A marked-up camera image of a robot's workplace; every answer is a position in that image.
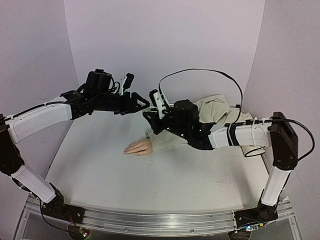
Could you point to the beige sleeve cloth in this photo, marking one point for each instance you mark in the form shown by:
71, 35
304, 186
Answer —
211, 109

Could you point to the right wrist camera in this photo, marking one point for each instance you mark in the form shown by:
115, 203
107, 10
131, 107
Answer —
160, 101

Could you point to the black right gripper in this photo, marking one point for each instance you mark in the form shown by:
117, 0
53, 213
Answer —
158, 122

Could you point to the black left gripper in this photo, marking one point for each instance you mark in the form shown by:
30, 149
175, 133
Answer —
133, 108

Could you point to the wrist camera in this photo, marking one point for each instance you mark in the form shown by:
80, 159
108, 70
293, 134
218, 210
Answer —
124, 83
160, 101

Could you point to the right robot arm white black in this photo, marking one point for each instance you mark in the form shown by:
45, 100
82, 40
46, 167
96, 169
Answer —
182, 120

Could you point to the mannequin hand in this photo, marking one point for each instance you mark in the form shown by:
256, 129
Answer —
139, 148

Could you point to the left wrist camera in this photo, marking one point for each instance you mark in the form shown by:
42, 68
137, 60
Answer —
124, 83

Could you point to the clear nail polish bottle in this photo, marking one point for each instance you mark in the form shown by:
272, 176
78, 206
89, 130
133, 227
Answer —
151, 109

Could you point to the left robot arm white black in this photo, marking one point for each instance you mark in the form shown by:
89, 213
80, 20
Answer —
100, 92

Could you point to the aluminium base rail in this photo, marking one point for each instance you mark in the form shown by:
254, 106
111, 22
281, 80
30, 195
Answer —
38, 222

